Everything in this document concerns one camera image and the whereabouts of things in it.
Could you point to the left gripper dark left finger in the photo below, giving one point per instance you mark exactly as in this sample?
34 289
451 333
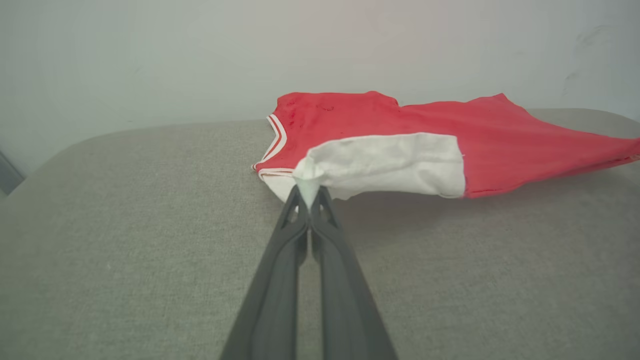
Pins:
272 310

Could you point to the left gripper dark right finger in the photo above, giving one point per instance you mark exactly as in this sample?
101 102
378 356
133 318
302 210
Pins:
345 310

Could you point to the red white basketball jersey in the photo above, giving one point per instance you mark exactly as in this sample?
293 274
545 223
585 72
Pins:
450 130

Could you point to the grey fabric sofa cushion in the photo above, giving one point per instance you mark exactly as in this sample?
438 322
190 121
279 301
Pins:
125 225

